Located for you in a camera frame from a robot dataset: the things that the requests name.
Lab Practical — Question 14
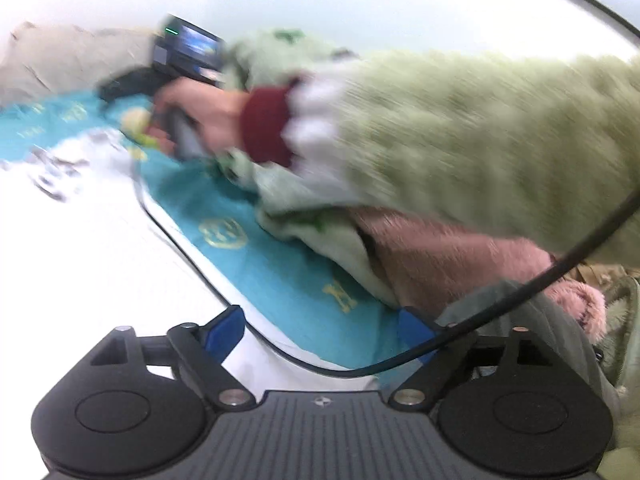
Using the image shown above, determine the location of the white shirt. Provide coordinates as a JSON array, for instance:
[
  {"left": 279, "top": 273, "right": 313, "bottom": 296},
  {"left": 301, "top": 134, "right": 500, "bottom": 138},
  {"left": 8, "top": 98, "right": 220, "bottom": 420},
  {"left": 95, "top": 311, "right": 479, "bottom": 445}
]
[{"left": 0, "top": 127, "right": 381, "bottom": 466}]

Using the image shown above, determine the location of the person's right hand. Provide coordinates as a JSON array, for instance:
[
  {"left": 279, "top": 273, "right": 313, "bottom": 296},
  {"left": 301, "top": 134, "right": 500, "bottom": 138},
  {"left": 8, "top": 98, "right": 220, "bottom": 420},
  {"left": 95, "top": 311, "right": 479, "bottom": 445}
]
[{"left": 149, "top": 79, "right": 252, "bottom": 157}]

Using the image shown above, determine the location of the grey pillow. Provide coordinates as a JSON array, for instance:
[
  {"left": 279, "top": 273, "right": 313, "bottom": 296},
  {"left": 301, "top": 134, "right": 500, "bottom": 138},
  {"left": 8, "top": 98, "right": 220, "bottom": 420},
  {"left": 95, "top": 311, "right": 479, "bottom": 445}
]
[{"left": 0, "top": 22, "right": 156, "bottom": 106}]

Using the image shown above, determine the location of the person's right forearm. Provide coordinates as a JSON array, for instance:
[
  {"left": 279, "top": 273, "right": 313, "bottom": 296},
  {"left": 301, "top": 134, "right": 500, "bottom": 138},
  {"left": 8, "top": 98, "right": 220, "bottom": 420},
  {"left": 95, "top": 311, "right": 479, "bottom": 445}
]
[{"left": 239, "top": 50, "right": 640, "bottom": 257}]

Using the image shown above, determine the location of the green plush toy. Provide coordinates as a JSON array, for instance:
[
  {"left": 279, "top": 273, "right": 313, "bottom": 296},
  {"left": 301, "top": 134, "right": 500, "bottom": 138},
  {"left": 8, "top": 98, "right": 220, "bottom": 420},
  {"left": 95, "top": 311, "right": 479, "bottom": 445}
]
[{"left": 122, "top": 109, "right": 176, "bottom": 153}]

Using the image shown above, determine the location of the teal printed bed sheet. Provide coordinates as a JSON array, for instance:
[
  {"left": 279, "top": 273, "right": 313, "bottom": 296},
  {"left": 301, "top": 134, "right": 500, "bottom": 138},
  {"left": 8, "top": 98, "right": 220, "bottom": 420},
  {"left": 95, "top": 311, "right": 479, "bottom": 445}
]
[{"left": 0, "top": 90, "right": 436, "bottom": 372}]

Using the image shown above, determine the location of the pink fleece garment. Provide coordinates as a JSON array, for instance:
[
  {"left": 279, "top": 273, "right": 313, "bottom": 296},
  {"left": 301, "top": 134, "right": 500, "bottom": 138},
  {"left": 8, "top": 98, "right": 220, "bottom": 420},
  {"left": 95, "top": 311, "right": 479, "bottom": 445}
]
[{"left": 350, "top": 207, "right": 607, "bottom": 342}]

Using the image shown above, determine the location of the grey green jacket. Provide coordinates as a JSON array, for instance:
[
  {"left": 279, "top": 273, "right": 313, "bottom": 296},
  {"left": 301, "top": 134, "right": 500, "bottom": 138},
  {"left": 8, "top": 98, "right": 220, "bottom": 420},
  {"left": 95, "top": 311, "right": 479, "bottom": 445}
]
[{"left": 434, "top": 275, "right": 640, "bottom": 480}]

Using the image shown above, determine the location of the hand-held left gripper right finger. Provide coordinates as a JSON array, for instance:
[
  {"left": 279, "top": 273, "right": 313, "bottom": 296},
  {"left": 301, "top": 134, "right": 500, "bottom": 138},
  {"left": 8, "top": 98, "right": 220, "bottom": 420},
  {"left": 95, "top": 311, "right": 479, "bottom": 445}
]
[{"left": 387, "top": 306, "right": 566, "bottom": 410}]

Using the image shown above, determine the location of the green printed fleece blanket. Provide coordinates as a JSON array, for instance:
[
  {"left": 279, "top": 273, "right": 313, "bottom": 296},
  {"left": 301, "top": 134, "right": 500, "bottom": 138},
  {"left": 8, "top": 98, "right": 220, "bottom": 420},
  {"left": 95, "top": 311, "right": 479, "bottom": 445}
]
[{"left": 212, "top": 27, "right": 401, "bottom": 308}]

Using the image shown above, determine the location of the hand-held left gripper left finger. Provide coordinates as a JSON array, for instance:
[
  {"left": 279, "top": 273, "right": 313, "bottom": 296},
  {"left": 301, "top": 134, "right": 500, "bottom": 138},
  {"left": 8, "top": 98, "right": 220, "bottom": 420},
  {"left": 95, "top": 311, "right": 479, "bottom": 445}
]
[{"left": 90, "top": 304, "right": 257, "bottom": 411}]

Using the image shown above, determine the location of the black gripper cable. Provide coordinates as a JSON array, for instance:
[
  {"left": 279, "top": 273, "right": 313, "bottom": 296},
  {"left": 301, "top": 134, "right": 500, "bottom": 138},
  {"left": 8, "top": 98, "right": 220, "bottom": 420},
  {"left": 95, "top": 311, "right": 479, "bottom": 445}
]
[{"left": 131, "top": 157, "right": 640, "bottom": 377}]

